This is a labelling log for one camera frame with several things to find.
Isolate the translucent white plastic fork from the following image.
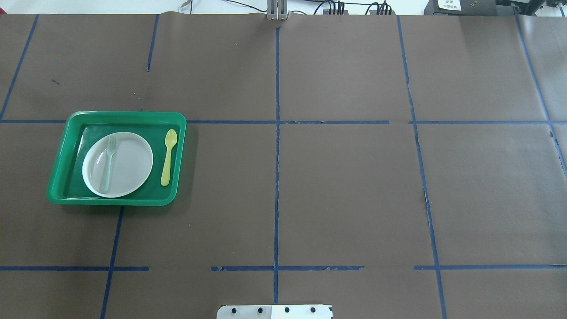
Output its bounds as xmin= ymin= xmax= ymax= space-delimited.
xmin=100 ymin=135 xmax=117 ymax=194

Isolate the yellow plastic spoon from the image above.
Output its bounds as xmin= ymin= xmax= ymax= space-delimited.
xmin=160 ymin=129 xmax=178 ymax=187

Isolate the white round plate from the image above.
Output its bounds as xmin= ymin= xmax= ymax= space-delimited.
xmin=82 ymin=132 xmax=153 ymax=198

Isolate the black computer box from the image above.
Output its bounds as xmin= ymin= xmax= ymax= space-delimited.
xmin=423 ymin=0 xmax=515 ymax=16

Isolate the green plastic tray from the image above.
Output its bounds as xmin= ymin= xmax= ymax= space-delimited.
xmin=47 ymin=111 xmax=186 ymax=206

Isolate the grey aluminium frame post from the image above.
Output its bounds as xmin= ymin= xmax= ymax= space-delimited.
xmin=267 ymin=0 xmax=289 ymax=21

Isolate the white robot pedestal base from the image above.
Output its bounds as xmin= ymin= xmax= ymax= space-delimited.
xmin=216 ymin=304 xmax=334 ymax=319

